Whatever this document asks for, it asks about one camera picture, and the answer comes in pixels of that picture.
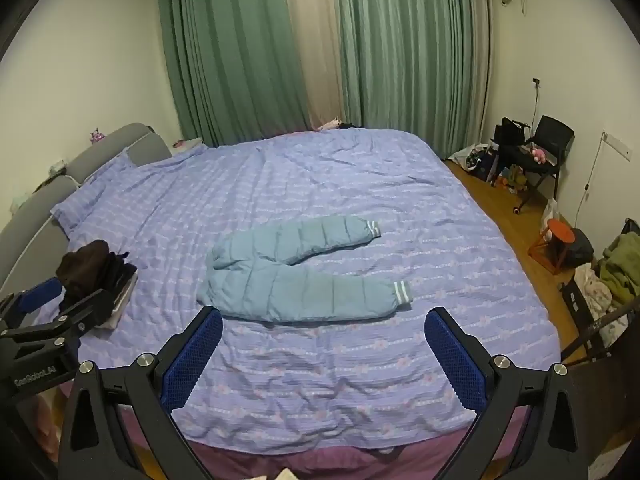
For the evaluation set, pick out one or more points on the orange stool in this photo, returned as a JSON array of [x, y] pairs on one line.
[[560, 232]]

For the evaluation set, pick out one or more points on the white patterned tote bag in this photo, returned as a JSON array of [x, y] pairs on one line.
[[472, 157]]

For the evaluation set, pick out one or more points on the magenta bed sheet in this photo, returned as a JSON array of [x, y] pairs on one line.
[[325, 465]]

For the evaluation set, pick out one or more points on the green curtain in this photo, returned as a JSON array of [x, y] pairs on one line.
[[235, 50], [410, 50]]

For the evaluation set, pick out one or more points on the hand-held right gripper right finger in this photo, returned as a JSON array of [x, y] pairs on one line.
[[455, 360]]

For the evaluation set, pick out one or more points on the olive green cloth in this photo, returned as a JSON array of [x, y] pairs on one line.
[[620, 265]]

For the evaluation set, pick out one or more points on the purple patterned pillow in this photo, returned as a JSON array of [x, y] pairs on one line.
[[100, 190]]

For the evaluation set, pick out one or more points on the white floral cloth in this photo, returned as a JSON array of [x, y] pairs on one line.
[[592, 292]]

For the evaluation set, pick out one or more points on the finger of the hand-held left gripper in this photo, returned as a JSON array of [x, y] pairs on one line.
[[40, 294], [87, 310]]

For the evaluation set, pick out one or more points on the white plastic bag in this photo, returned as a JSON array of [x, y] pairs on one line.
[[549, 215]]

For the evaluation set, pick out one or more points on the pink and black clothes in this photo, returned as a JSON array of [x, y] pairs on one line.
[[335, 124]]

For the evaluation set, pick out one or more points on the light blue padded pants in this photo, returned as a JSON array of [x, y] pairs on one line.
[[300, 292]]

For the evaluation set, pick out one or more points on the beige curtain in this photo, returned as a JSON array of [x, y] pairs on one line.
[[312, 45]]

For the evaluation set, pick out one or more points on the dark floor bag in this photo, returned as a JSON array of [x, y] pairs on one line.
[[581, 247]]

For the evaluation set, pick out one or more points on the stack of dark clothes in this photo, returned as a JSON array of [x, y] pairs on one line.
[[85, 260]]

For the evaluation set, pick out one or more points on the pink plush toy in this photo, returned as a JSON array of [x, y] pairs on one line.
[[539, 155]]

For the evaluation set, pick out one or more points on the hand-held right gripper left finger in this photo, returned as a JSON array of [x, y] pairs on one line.
[[192, 360]]

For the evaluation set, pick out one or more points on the grey padded headboard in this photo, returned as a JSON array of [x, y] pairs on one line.
[[30, 225]]

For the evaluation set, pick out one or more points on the black bag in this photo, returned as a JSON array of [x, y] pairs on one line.
[[510, 135]]

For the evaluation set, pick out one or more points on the purple patterned bed cover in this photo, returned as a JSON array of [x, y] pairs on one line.
[[350, 185]]

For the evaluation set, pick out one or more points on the black chair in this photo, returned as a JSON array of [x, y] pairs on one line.
[[552, 132]]

